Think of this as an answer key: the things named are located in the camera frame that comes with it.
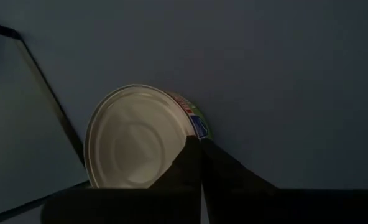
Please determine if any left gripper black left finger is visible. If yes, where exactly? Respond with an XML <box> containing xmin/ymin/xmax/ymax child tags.
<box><xmin>40</xmin><ymin>135</ymin><xmax>202</xmax><ymax>224</ymax></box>

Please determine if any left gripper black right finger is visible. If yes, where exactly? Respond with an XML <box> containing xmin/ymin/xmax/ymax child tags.
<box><xmin>201</xmin><ymin>138</ymin><xmax>368</xmax><ymax>224</ymax></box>

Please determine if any green white label tuna can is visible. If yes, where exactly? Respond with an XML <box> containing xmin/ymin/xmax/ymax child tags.
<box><xmin>83</xmin><ymin>83</ymin><xmax>214</xmax><ymax>190</ymax></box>

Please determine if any wooden block platform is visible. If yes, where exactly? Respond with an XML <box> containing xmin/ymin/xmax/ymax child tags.
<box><xmin>0</xmin><ymin>21</ymin><xmax>91</xmax><ymax>223</ymax></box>

